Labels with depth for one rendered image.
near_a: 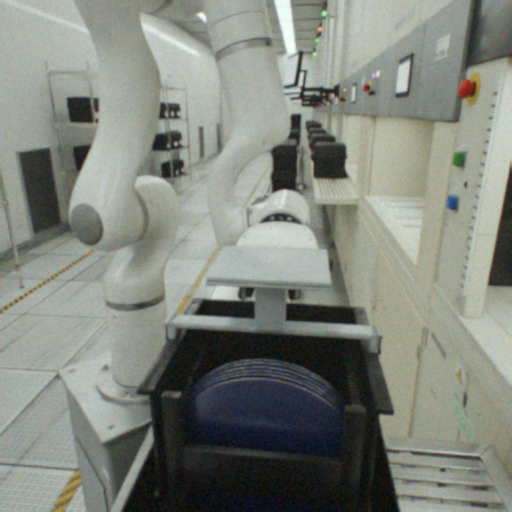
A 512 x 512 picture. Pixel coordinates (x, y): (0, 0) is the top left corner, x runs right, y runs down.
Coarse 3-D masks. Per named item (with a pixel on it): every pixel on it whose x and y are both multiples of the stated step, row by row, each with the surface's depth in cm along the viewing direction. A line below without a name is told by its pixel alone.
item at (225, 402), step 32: (224, 384) 41; (256, 384) 40; (288, 384) 40; (192, 416) 43; (224, 416) 42; (256, 416) 42; (288, 416) 41; (320, 416) 41; (256, 448) 43; (288, 448) 42; (320, 448) 42
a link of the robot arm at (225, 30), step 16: (176, 0) 68; (192, 0) 61; (208, 0) 58; (224, 0) 57; (240, 0) 57; (256, 0) 58; (160, 16) 72; (176, 16) 71; (192, 16) 68; (208, 16) 59; (224, 16) 58; (240, 16) 57; (256, 16) 58; (208, 32) 61; (224, 32) 58; (240, 32) 58; (256, 32) 58
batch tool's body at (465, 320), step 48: (480, 0) 89; (480, 48) 88; (480, 96) 88; (480, 144) 87; (480, 192) 85; (480, 240) 88; (432, 288) 113; (480, 288) 91; (480, 336) 86; (432, 384) 111; (480, 384) 82; (432, 432) 109; (480, 432) 82
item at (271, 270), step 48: (288, 288) 39; (192, 336) 53; (240, 336) 59; (288, 336) 58; (336, 336) 45; (144, 384) 40; (192, 384) 50; (336, 384) 60; (384, 384) 40; (192, 480) 42; (240, 480) 41; (288, 480) 41; (336, 480) 40
